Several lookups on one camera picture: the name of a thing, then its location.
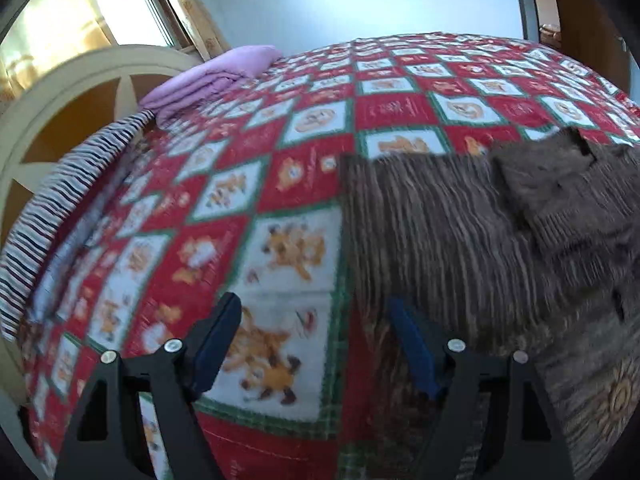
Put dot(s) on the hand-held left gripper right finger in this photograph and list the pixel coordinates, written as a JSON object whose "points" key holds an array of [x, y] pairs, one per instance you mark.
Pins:
{"points": [[412, 342]]}

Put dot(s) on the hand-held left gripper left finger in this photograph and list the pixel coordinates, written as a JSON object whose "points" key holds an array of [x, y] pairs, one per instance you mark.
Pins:
{"points": [[212, 342]]}

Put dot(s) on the brown knitted sweater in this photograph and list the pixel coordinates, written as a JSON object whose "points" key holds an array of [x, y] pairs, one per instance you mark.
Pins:
{"points": [[480, 270]]}

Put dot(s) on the red checkered bear-print blanket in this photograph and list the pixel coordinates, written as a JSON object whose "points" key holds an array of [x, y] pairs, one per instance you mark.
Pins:
{"points": [[260, 200]]}

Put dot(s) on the striped pillow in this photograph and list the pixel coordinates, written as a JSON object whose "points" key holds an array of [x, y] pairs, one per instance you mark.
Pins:
{"points": [[55, 210]]}

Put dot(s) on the folded pink quilt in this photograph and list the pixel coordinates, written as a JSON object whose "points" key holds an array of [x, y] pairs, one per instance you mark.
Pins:
{"points": [[200, 82]]}

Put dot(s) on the cream round headboard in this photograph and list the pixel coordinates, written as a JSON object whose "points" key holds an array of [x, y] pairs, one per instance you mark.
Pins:
{"points": [[75, 105]]}

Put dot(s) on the window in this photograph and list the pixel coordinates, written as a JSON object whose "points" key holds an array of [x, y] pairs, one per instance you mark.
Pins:
{"points": [[132, 0]]}

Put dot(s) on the yellow curtain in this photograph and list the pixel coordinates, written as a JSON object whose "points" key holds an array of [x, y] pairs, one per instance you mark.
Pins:
{"points": [[50, 25]]}

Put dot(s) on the dark wooden door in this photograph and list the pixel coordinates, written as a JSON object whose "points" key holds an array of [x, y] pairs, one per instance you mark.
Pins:
{"points": [[585, 15]]}

